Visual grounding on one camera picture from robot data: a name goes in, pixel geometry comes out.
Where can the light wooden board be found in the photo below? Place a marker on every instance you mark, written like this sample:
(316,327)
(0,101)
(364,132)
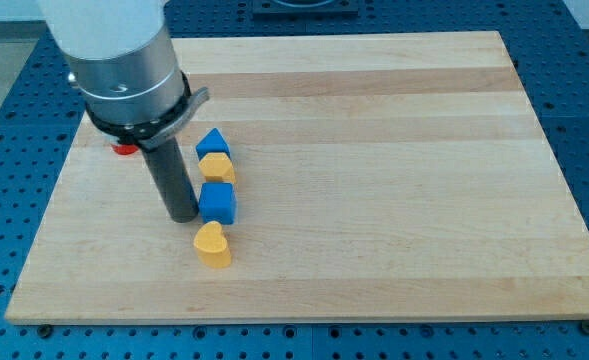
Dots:
(379,178)

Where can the blue cube block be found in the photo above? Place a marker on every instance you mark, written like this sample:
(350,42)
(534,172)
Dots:
(218,202)

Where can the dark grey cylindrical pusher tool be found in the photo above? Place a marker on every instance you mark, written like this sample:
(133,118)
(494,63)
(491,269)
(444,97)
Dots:
(171,178)

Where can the red round block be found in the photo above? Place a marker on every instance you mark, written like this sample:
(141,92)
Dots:
(124,149)

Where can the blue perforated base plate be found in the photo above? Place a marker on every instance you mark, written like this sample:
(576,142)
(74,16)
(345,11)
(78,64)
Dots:
(40,115)

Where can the blue triangle block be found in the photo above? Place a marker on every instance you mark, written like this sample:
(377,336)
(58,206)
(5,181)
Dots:
(212,142)

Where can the black clamp with grey lever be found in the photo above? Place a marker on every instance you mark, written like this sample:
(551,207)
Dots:
(153,133)

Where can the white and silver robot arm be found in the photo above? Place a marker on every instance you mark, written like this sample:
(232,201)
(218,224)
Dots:
(120,55)

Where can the yellow pentagon block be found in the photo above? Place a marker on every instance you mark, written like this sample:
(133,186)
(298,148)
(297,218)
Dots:
(217,167)

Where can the yellow heart block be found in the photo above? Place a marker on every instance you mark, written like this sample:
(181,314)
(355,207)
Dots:
(211,246)

